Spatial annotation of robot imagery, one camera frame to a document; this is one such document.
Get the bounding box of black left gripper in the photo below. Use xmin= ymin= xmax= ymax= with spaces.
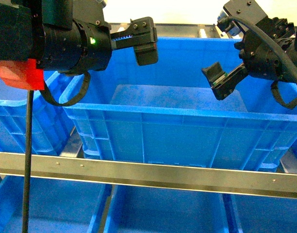
xmin=41 ymin=17 xmax=158 ymax=74

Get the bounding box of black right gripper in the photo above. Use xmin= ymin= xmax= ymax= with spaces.
xmin=201 ymin=17 xmax=295 ymax=100

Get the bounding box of metal shelf rail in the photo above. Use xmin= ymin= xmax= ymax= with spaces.
xmin=0 ymin=151 xmax=297 ymax=200

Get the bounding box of black left camera cable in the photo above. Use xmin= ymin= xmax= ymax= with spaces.
xmin=21 ymin=89 xmax=34 ymax=233

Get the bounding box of black camera cable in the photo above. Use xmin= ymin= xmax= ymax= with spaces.
xmin=21 ymin=89 xmax=34 ymax=233
xmin=225 ymin=16 xmax=297 ymax=94

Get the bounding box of black right camera cable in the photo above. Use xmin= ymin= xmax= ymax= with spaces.
xmin=225 ymin=16 xmax=297 ymax=94

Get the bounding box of blue crate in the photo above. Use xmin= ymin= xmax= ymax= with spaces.
xmin=0 ymin=176 xmax=112 ymax=233
xmin=104 ymin=185 xmax=229 ymax=233
xmin=0 ymin=79 xmax=74 ymax=155
xmin=222 ymin=194 xmax=297 ymax=233
xmin=65 ymin=37 xmax=297 ymax=171

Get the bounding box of blue crate lower centre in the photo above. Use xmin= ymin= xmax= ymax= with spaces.
xmin=104 ymin=185 xmax=229 ymax=233

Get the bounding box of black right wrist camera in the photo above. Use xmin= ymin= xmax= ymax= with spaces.
xmin=217 ymin=0 xmax=268 ymax=36

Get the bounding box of blue crate lower right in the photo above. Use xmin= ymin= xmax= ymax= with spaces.
xmin=222 ymin=194 xmax=297 ymax=233

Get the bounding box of blue crate lower left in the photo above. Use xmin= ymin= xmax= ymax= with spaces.
xmin=0 ymin=176 xmax=112 ymax=233

